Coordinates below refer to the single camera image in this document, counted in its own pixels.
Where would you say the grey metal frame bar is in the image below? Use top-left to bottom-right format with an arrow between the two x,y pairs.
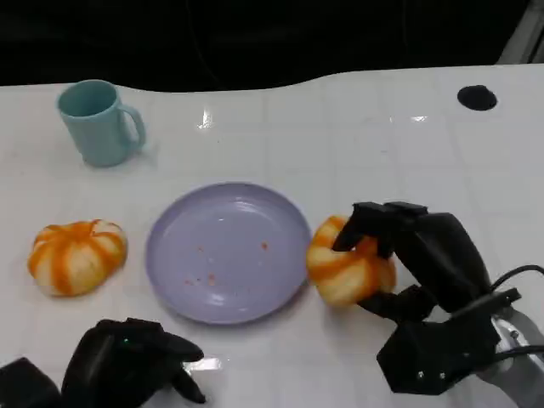
496,0 -> 544,65

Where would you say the lilac plate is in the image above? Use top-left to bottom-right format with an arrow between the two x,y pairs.
145,182 -> 314,326

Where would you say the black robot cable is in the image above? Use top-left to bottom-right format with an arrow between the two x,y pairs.
487,264 -> 544,297
494,344 -> 544,365

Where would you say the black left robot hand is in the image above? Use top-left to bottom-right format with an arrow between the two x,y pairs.
61,317 -> 207,408

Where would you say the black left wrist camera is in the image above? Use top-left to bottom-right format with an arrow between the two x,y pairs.
0,357 -> 61,408

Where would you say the black backdrop cloth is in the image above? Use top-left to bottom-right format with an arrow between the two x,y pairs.
0,0 -> 544,94

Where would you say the orange white toy bread roll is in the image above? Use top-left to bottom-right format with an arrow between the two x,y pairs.
27,218 -> 129,298
305,215 -> 398,308

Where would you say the pale green mug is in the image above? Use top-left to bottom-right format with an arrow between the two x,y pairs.
56,79 -> 147,168

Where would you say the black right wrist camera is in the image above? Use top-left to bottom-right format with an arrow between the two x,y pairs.
377,312 -> 502,394

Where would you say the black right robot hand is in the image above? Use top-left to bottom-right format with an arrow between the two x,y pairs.
333,201 -> 492,327

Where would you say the black table cable hole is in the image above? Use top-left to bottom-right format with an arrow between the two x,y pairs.
456,84 -> 498,112

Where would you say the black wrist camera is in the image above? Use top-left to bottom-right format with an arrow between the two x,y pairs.
0,357 -> 61,408
377,312 -> 502,394

